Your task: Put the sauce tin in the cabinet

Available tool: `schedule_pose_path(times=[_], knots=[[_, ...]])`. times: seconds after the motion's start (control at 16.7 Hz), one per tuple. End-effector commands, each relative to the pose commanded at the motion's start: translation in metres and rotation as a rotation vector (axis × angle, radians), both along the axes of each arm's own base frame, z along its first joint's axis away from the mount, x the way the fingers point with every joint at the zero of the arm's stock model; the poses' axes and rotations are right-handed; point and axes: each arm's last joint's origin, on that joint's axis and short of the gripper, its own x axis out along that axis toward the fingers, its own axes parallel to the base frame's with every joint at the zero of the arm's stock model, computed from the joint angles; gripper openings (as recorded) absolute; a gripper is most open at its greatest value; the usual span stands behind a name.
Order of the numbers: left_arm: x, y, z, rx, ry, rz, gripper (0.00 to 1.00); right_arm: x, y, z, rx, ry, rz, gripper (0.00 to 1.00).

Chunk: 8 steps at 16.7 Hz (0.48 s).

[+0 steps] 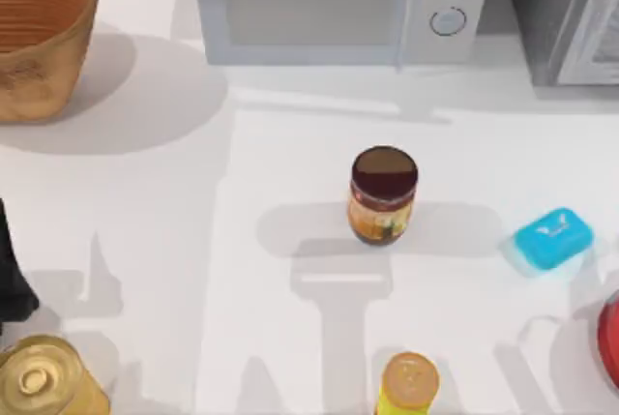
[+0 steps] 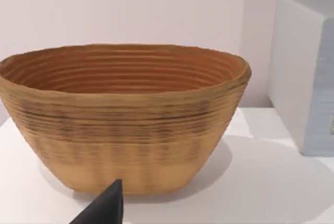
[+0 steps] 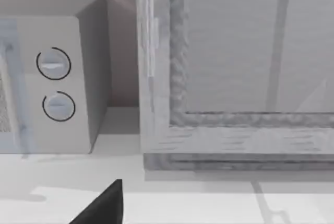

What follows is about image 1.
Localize brown jar with dark lid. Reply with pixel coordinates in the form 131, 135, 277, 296
346, 145, 420, 247

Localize pale microwave oven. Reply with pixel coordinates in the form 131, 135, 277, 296
188, 0, 499, 68

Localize round microwave knob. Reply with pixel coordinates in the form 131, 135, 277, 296
428, 6, 468, 38

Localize yellow bottle with orange cap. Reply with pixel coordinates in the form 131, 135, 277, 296
372, 351, 441, 415

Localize blue soap box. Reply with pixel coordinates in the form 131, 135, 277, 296
511, 206, 594, 273

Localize woven brown basket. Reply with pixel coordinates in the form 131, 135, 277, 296
0, 0, 101, 123

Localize gold can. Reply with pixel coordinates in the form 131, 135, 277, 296
0, 334, 111, 415

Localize red round container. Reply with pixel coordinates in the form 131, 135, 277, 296
597, 288, 619, 390

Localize microwave door handle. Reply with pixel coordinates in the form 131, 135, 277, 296
395, 0, 418, 73

